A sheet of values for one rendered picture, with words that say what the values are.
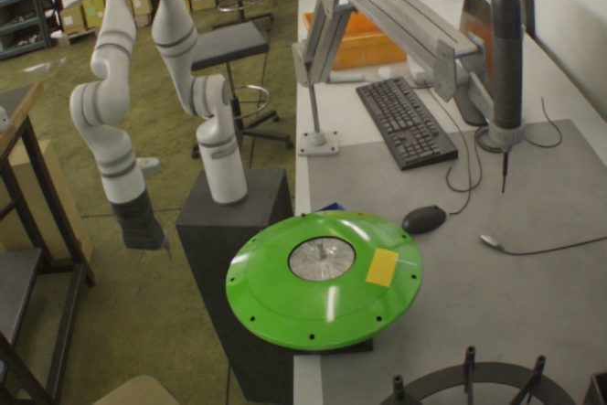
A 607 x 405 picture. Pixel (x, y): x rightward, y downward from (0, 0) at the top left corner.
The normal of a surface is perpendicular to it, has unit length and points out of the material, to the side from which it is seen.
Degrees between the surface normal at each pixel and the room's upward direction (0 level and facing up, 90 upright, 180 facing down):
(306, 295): 11
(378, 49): 94
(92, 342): 0
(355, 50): 94
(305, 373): 0
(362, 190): 0
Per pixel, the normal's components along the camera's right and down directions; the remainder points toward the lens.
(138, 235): -0.16, 0.51
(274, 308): -0.34, -0.60
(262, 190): -0.13, -0.83
